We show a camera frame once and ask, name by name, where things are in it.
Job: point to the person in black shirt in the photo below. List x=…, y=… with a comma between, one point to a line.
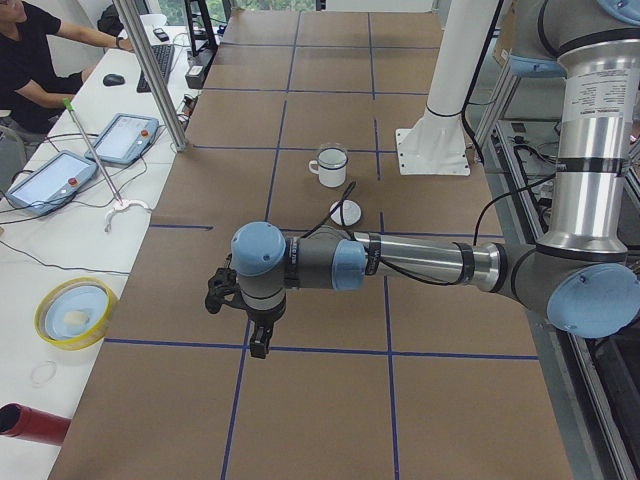
x=30, y=88

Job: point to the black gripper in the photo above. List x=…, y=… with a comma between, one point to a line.
x=263, y=317

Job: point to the white curved clamp piece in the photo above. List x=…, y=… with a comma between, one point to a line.
x=121, y=206

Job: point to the metal rod green tip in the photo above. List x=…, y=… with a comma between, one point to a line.
x=68, y=106

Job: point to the white enamel mug blue rim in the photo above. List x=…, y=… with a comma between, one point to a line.
x=331, y=178

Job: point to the clear glass funnel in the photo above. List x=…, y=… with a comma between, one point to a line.
x=332, y=156

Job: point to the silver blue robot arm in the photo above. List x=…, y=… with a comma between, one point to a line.
x=574, y=275

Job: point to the white ceramic lid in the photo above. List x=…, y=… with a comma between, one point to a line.
x=346, y=213

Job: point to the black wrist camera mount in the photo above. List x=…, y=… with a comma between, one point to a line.
x=223, y=289

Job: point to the aluminium frame post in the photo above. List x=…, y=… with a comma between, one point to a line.
x=142, y=47

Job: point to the black computer mouse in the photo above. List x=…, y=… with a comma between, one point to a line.
x=110, y=80

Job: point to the red cylinder tube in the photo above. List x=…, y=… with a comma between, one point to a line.
x=29, y=424

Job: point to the blue teach pendant near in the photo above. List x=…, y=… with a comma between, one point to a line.
x=52, y=185

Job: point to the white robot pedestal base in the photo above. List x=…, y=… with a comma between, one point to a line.
x=436, y=145

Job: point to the black box with label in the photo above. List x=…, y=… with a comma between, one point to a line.
x=199, y=66

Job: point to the black keyboard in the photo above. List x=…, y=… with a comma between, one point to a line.
x=163, y=55

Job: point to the blue teach pendant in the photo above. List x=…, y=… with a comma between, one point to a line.
x=52, y=185
x=125, y=139

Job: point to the blue teach pendant far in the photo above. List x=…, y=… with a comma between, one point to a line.
x=125, y=139

